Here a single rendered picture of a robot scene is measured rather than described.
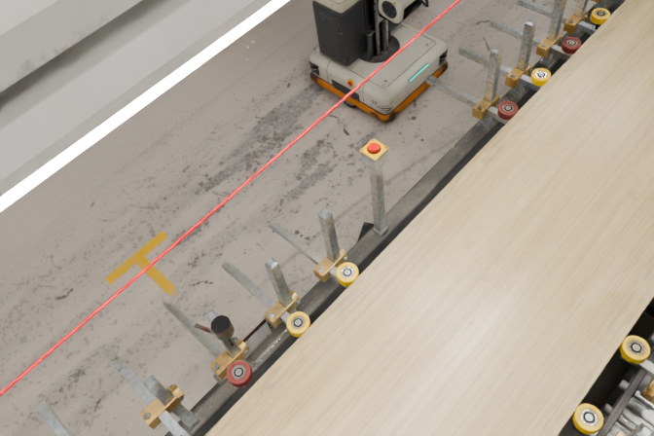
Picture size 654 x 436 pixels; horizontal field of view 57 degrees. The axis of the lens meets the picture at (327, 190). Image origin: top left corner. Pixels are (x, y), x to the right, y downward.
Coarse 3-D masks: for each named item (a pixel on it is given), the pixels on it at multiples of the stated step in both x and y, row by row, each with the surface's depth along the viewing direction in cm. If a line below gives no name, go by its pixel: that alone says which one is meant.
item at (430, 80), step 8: (432, 80) 271; (440, 80) 271; (440, 88) 270; (448, 88) 267; (456, 96) 266; (464, 96) 263; (472, 96) 263; (472, 104) 262; (488, 112) 258; (496, 112) 256; (504, 120) 253
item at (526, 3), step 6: (522, 0) 302; (528, 0) 302; (522, 6) 304; (528, 6) 301; (534, 6) 299; (540, 6) 298; (540, 12) 298; (546, 12) 296; (552, 12) 295; (564, 18) 291; (582, 24) 287; (588, 24) 286; (582, 30) 288; (588, 30) 286; (594, 30) 284
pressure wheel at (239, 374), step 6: (240, 360) 198; (234, 366) 197; (240, 366) 197; (246, 366) 196; (228, 372) 196; (234, 372) 196; (240, 372) 195; (246, 372) 195; (228, 378) 195; (234, 378) 195; (240, 378) 194; (246, 378) 194; (234, 384) 194; (240, 384) 194; (246, 384) 196
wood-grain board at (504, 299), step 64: (640, 0) 280; (576, 64) 260; (640, 64) 256; (512, 128) 243; (576, 128) 239; (640, 128) 236; (448, 192) 228; (512, 192) 225; (576, 192) 222; (640, 192) 219; (384, 256) 215; (448, 256) 212; (512, 256) 209; (576, 256) 207; (640, 256) 204; (320, 320) 203; (384, 320) 201; (448, 320) 198; (512, 320) 196; (576, 320) 193; (256, 384) 193; (320, 384) 190; (384, 384) 188; (448, 384) 186; (512, 384) 184; (576, 384) 182
